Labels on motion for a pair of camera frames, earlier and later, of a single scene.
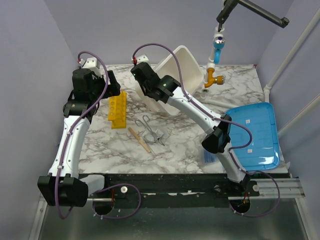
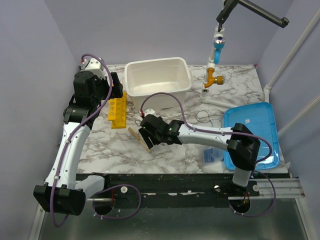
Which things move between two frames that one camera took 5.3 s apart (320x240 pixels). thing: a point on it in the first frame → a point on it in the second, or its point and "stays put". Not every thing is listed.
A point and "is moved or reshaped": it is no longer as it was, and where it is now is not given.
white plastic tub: [182, 65] is moved or reshaped
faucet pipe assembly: [219, 42] stays put
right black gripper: [141, 86] → [145, 134]
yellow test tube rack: [117, 110] stays put
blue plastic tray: [262, 152] stays put
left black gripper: [114, 88] stays put
